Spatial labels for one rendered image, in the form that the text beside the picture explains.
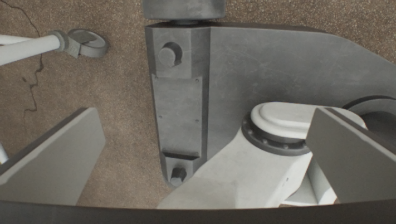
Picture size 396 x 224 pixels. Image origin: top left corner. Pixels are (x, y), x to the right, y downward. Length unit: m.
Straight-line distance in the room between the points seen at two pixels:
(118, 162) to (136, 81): 0.47
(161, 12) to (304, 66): 0.32
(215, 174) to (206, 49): 0.27
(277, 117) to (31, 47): 0.57
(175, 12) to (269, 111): 0.27
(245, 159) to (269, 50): 0.24
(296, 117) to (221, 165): 0.16
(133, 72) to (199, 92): 0.34
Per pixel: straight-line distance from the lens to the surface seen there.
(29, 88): 1.15
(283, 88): 0.49
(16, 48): 0.59
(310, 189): 0.51
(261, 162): 0.33
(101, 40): 0.74
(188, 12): 0.43
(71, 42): 0.67
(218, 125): 0.53
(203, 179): 0.29
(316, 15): 0.65
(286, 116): 0.37
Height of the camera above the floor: 0.62
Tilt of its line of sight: 59 degrees down
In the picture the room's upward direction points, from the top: 158 degrees counter-clockwise
